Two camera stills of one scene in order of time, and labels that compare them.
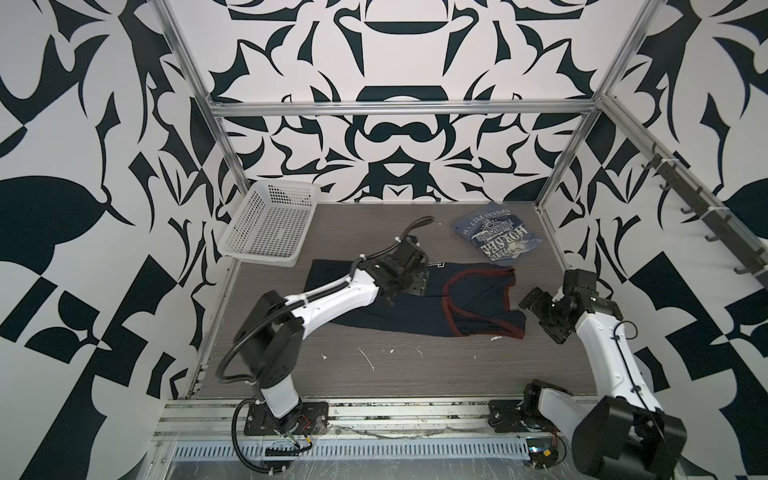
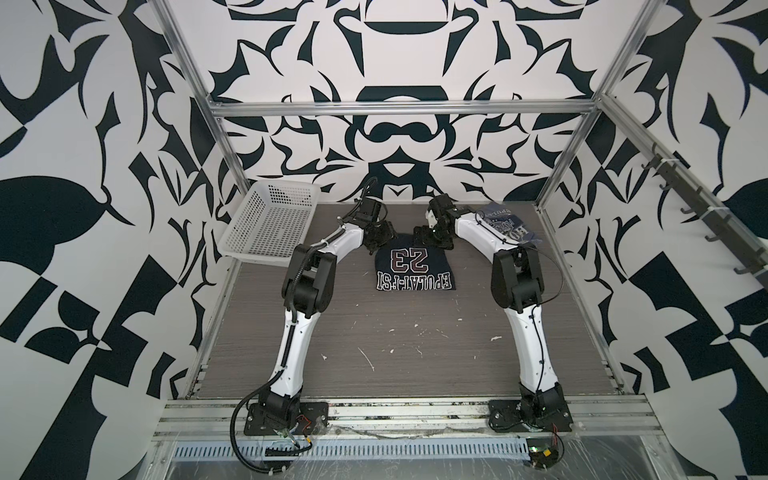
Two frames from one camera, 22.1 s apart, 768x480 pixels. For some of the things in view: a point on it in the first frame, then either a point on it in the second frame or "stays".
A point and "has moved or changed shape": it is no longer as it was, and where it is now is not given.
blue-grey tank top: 497,231 stays
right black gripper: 540,300 to 447,244
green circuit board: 542,452 stays
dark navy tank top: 462,300 has moved or changed shape
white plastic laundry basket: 271,222 stays
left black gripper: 421,279 to 391,235
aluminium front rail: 226,418 stays
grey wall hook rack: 739,244 stays
